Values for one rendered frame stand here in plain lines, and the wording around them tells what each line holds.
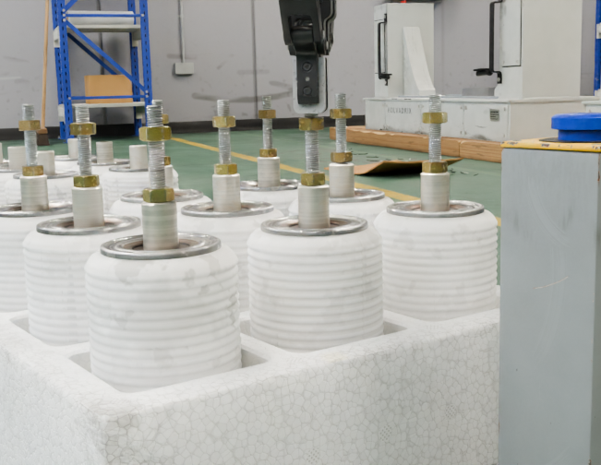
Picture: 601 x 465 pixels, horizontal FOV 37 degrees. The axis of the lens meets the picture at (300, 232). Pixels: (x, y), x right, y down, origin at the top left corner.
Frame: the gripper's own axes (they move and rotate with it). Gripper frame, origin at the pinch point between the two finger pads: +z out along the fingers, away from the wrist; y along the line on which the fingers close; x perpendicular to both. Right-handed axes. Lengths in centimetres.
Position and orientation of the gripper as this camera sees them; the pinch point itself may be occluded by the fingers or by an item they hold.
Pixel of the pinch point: (310, 85)
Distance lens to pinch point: 62.0
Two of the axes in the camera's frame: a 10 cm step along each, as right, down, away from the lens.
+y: 1.5, -1.7, 9.7
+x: -9.9, 0.0, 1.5
